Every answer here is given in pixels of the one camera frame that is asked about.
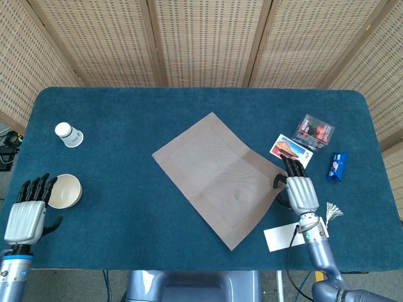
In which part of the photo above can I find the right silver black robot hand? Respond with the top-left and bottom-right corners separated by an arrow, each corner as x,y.
273,154 -> 320,216

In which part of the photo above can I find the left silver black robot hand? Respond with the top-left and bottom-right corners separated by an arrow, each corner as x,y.
3,172 -> 64,246

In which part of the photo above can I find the small white ceramic bowl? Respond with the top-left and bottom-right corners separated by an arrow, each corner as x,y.
47,174 -> 83,210

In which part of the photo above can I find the woven grey placemat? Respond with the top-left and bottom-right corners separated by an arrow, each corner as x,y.
152,111 -> 289,252

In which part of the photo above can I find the blue cookie snack packet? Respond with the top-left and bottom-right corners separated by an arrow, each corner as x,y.
326,151 -> 348,182

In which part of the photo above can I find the white paper tag with tassel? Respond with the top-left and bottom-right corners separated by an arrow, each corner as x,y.
263,202 -> 344,253

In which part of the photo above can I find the postcard with red palace picture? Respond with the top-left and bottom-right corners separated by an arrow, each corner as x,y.
269,133 -> 314,170

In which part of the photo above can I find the clear box with red-black print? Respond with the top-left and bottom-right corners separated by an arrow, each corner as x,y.
291,113 -> 336,153

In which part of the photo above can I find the upturned white paper cup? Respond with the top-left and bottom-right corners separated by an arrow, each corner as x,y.
54,121 -> 84,148

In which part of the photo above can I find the blue carpet table cover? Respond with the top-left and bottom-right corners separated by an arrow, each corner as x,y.
0,86 -> 403,273

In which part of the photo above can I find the woven bamboo screen panel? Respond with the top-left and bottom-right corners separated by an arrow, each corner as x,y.
327,0 -> 403,221
28,0 -> 167,88
0,0 -> 81,133
146,0 -> 273,89
248,0 -> 391,89

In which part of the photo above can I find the blue-grey robot torso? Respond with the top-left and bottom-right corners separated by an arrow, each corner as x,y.
125,270 -> 262,302

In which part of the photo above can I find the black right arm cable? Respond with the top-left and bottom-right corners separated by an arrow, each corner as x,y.
285,223 -> 315,301

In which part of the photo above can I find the black equipment with cables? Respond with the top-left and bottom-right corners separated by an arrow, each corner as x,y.
0,130 -> 23,172

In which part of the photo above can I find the blue cable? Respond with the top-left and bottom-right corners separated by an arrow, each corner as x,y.
102,270 -> 111,302
298,271 -> 313,292

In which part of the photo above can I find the white metal post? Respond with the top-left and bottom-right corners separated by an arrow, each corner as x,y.
276,270 -> 285,302

